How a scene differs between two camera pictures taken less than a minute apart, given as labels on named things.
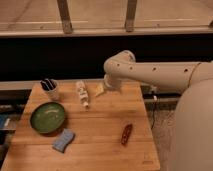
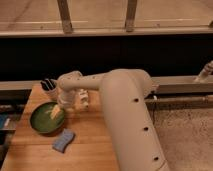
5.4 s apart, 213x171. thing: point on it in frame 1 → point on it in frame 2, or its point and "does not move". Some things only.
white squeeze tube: (84, 95) does not move
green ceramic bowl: (47, 118) does not move
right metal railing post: (130, 15) does not move
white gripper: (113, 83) → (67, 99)
